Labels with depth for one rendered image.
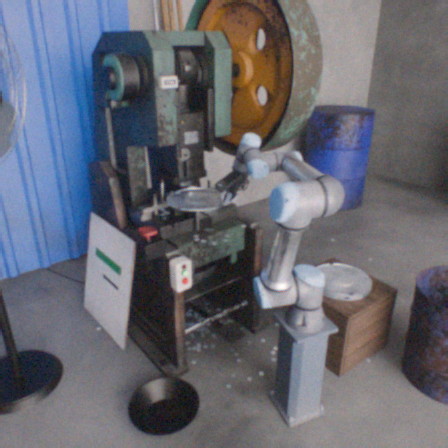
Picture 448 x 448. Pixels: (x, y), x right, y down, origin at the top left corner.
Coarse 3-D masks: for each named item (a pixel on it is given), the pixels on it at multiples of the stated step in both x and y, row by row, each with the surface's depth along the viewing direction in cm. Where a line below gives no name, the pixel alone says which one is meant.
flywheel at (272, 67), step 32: (224, 0) 192; (256, 0) 177; (224, 32) 203; (256, 32) 190; (288, 32) 169; (256, 64) 191; (288, 64) 172; (256, 96) 199; (288, 96) 177; (256, 128) 198
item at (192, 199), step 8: (176, 192) 201; (184, 192) 201; (192, 192) 201; (200, 192) 201; (208, 192) 201; (216, 192) 201; (168, 200) 191; (176, 200) 191; (184, 200) 191; (192, 200) 189; (200, 200) 189; (208, 200) 189; (216, 200) 191; (184, 208) 181; (192, 208) 182; (200, 208) 182; (208, 208) 181
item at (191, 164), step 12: (180, 108) 182; (192, 120) 181; (192, 132) 183; (192, 144) 186; (168, 156) 189; (192, 156) 188; (168, 168) 192; (180, 168) 186; (192, 168) 184; (204, 168) 195
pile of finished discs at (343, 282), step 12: (324, 264) 216; (336, 264) 217; (324, 276) 206; (336, 276) 205; (348, 276) 205; (360, 276) 206; (324, 288) 196; (336, 288) 196; (348, 288) 196; (360, 288) 196; (348, 300) 192
